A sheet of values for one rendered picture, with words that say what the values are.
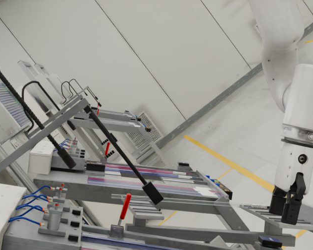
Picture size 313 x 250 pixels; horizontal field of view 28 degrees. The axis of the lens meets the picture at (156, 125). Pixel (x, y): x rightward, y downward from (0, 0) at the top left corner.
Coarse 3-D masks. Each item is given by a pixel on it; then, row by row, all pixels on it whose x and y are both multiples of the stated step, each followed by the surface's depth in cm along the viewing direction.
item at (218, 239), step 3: (216, 237) 172; (219, 237) 171; (213, 240) 171; (216, 240) 171; (219, 240) 171; (222, 240) 171; (207, 243) 172; (210, 243) 171; (213, 243) 171; (216, 243) 171; (219, 243) 171; (222, 243) 171; (225, 243) 172
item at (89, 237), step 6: (84, 234) 138; (90, 240) 137; (96, 240) 137; (102, 240) 137; (108, 240) 138; (114, 240) 138; (120, 240) 139; (126, 246) 138; (132, 246) 138; (138, 246) 138; (144, 246) 138; (150, 246) 139; (156, 246) 139
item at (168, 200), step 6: (120, 198) 180; (132, 198) 180; (138, 198) 181; (144, 198) 181; (168, 198) 182; (174, 198) 183; (204, 204) 184; (210, 204) 184; (216, 204) 184; (222, 204) 185; (228, 204) 185; (234, 204) 185; (240, 204) 186; (246, 204) 186; (252, 204) 186
